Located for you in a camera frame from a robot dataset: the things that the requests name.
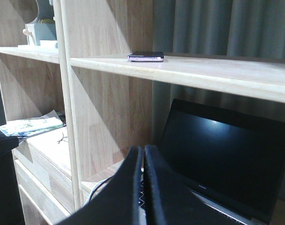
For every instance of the blue grey storage box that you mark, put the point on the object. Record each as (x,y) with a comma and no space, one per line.
(43,26)

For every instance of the stack of magazines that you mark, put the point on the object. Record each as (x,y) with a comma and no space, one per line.
(26,128)

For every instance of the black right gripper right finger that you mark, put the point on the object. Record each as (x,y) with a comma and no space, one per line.
(169,202)

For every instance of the black smartphone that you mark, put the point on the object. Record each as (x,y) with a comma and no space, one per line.
(146,56)

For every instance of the silver laptop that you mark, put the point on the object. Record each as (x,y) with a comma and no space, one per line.
(233,162)

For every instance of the wooden bookshelf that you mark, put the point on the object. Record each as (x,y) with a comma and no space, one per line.
(107,100)

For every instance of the grey curtain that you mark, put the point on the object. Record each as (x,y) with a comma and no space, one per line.
(250,28)

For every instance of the black eyeglasses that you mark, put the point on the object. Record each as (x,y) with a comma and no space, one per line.
(64,138)

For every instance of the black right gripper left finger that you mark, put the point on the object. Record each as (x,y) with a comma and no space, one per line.
(118,202)

